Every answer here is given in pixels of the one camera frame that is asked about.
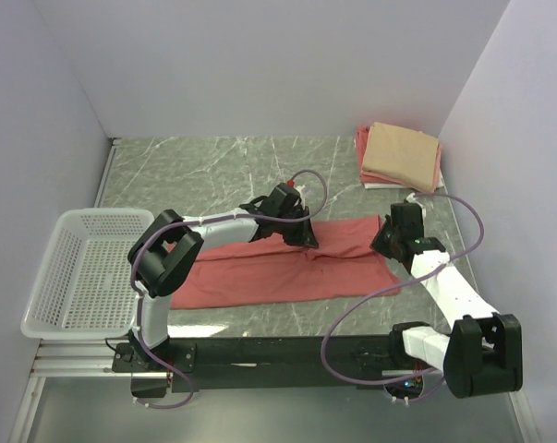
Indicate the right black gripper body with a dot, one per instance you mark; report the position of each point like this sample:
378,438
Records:
397,236

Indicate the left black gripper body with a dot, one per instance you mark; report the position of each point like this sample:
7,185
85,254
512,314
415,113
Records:
298,212

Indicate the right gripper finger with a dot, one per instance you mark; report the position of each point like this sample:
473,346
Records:
381,242
401,253

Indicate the red t shirt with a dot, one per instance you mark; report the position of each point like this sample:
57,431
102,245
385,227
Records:
269,271

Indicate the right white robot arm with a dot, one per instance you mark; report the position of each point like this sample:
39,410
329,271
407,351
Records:
483,353

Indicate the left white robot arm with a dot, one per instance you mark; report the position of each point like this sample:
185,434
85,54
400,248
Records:
166,253

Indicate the folded white t shirt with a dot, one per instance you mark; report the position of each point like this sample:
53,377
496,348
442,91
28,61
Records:
375,185

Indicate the folded beige t shirt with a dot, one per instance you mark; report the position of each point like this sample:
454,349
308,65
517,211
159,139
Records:
402,155

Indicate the folded pink t shirt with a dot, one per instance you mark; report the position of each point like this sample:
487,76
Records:
361,141

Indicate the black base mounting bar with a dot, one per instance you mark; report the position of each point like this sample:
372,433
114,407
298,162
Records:
261,363

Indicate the white plastic laundry basket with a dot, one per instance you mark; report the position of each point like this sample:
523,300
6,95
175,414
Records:
82,290

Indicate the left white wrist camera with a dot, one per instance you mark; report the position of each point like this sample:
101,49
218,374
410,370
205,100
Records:
299,188

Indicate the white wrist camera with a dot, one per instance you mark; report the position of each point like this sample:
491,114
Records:
299,188
413,198

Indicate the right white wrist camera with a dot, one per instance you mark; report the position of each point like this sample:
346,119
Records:
413,198

